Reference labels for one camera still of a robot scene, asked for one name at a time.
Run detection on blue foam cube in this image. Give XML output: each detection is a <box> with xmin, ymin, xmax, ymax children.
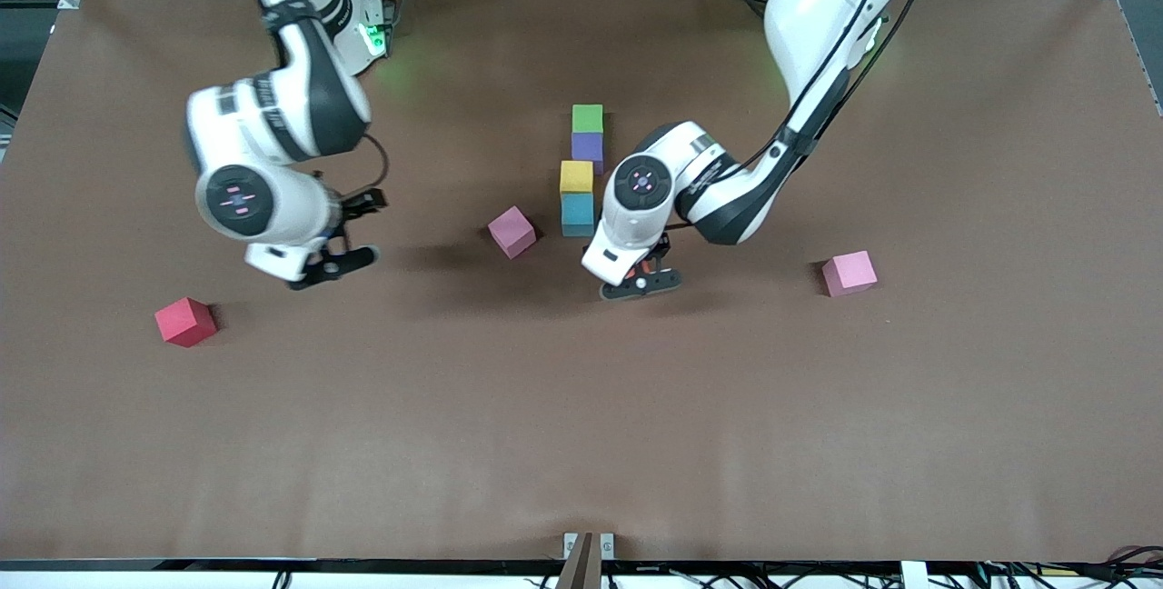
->
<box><xmin>560</xmin><ymin>193</ymin><xmax>597</xmax><ymax>238</ymax></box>

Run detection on purple foam cube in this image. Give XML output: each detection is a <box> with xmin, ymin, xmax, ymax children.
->
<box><xmin>571</xmin><ymin>133</ymin><xmax>606</xmax><ymax>175</ymax></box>

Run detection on pink foam cube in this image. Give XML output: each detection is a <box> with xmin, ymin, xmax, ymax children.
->
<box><xmin>821</xmin><ymin>250</ymin><xmax>880</xmax><ymax>298</ymax></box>
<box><xmin>487</xmin><ymin>205</ymin><xmax>538</xmax><ymax>260</ymax></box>

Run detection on red foam cube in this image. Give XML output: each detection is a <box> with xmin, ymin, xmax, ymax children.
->
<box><xmin>154</xmin><ymin>296</ymin><xmax>219</xmax><ymax>349</ymax></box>

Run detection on brown paper table cover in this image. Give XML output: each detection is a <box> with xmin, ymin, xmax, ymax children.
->
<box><xmin>0</xmin><ymin>0</ymin><xmax>1163</xmax><ymax>564</ymax></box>

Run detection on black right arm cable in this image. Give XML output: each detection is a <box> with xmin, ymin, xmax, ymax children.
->
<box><xmin>223</xmin><ymin>0</ymin><xmax>392</xmax><ymax>201</ymax></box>

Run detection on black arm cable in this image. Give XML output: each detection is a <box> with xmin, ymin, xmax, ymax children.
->
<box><xmin>223</xmin><ymin>0</ymin><xmax>392</xmax><ymax>201</ymax></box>
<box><xmin>741</xmin><ymin>0</ymin><xmax>932</xmax><ymax>174</ymax></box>

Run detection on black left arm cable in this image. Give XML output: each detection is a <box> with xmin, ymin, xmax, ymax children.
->
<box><xmin>741</xmin><ymin>0</ymin><xmax>932</xmax><ymax>174</ymax></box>

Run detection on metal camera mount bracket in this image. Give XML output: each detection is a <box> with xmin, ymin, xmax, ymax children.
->
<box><xmin>562</xmin><ymin>531</ymin><xmax>616</xmax><ymax>589</ymax></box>

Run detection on tangled black cables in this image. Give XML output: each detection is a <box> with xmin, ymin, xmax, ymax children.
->
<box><xmin>977</xmin><ymin>545</ymin><xmax>1163</xmax><ymax>589</ymax></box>

